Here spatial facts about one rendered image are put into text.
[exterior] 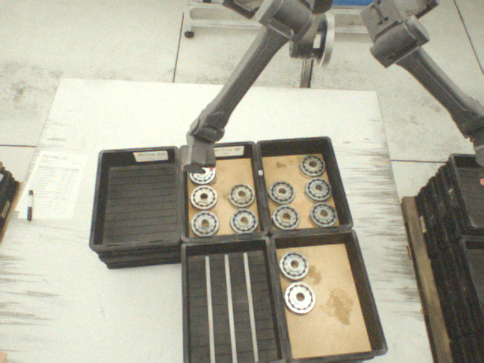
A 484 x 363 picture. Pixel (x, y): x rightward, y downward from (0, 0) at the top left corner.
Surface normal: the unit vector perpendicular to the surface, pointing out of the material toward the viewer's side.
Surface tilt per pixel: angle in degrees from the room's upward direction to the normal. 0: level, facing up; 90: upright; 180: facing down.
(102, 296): 0
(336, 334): 0
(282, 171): 0
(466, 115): 87
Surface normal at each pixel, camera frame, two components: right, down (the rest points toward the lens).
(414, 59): -0.08, 0.83
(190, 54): 0.04, -0.51
